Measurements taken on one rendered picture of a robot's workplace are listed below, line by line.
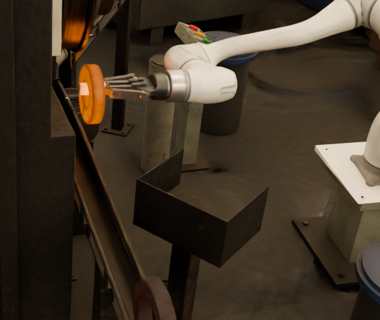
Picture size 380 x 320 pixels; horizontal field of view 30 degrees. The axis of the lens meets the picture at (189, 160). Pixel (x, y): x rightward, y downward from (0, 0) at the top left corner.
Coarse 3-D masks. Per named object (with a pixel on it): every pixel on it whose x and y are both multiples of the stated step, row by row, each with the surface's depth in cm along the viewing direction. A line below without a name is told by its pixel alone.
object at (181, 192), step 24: (168, 168) 187; (144, 192) 176; (168, 192) 192; (192, 192) 194; (264, 192) 178; (144, 216) 179; (168, 216) 174; (192, 216) 170; (216, 216) 166; (240, 216) 170; (168, 240) 177; (192, 240) 173; (216, 240) 168; (240, 240) 176; (192, 264) 189; (216, 264) 171; (168, 288) 196; (192, 288) 196; (192, 312) 203
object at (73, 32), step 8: (72, 0) 171; (80, 0) 171; (88, 0) 172; (72, 8) 172; (80, 8) 173; (88, 8) 174; (72, 16) 174; (80, 16) 174; (88, 16) 175; (72, 24) 176; (80, 24) 177; (88, 24) 176; (72, 32) 179; (80, 32) 179; (88, 32) 179; (64, 40) 181; (72, 40) 182; (80, 40) 183; (64, 48) 189; (72, 48) 194; (80, 48) 186
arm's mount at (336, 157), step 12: (336, 144) 274; (348, 144) 275; (360, 144) 276; (324, 156) 267; (336, 156) 268; (348, 156) 268; (336, 168) 261; (348, 168) 262; (348, 180) 255; (360, 180) 256; (360, 192) 250; (372, 192) 251
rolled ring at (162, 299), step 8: (144, 280) 139; (152, 280) 138; (160, 280) 138; (136, 288) 144; (144, 288) 139; (152, 288) 135; (160, 288) 136; (136, 296) 144; (144, 296) 142; (152, 296) 134; (160, 296) 134; (168, 296) 134; (136, 304) 145; (144, 304) 145; (152, 304) 135; (160, 304) 133; (168, 304) 133; (136, 312) 145; (144, 312) 146; (160, 312) 132; (168, 312) 132
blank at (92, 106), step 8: (88, 64) 186; (80, 72) 191; (88, 72) 183; (96, 72) 183; (80, 80) 192; (88, 80) 184; (96, 80) 182; (88, 88) 184; (96, 88) 181; (104, 88) 182; (80, 96) 193; (88, 96) 192; (96, 96) 181; (104, 96) 182; (80, 104) 194; (88, 104) 186; (96, 104) 182; (104, 104) 183; (88, 112) 186; (96, 112) 183; (88, 120) 187; (96, 120) 186
